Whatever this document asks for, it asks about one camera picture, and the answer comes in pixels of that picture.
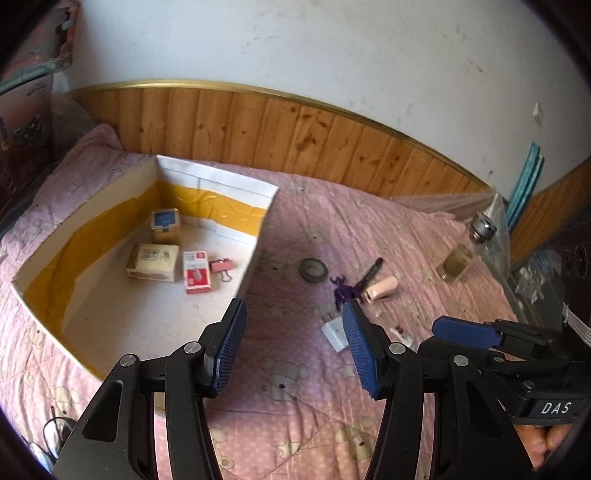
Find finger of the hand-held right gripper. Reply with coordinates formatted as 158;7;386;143
418;315;509;367

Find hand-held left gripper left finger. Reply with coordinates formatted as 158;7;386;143
54;298;247;480

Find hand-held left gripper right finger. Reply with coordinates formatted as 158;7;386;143
341;299;539;480

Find white charger plug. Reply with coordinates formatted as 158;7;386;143
322;309;352;354

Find clear plastic tube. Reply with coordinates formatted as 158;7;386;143
379;314;416;344

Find purple action figure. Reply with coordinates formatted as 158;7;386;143
330;274;354;315

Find pink stapler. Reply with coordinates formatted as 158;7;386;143
365;275;399;303

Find red and white staple box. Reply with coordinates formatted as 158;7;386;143
183;250;214;295

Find pink binder clip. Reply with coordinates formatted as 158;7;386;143
210;258;235;282

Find black marker pen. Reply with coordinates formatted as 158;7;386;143
353;257;385;291

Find green tape roll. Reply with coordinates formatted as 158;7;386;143
299;258;328;281

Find tan tissue pack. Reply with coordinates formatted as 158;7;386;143
126;242;180;282

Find white cardboard box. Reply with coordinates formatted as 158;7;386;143
11;154;280;418

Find small gold box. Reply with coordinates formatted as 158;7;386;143
150;208;182;245

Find person's right hand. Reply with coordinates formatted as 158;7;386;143
515;422;575;472

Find glass tea bottle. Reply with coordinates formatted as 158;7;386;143
438;212;502;282

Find crumpled clear plastic bag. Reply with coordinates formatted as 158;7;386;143
512;249;561;315

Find teal foam boards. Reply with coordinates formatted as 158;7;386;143
505;141;544;232

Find black eyeglasses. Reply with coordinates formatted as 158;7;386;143
28;406;79;472

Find translucent plastic bag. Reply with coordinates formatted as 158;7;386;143
48;95;100;162

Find dark robot toy package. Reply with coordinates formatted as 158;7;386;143
0;74;56;195

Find red toy package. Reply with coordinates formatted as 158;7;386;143
0;0;81;88

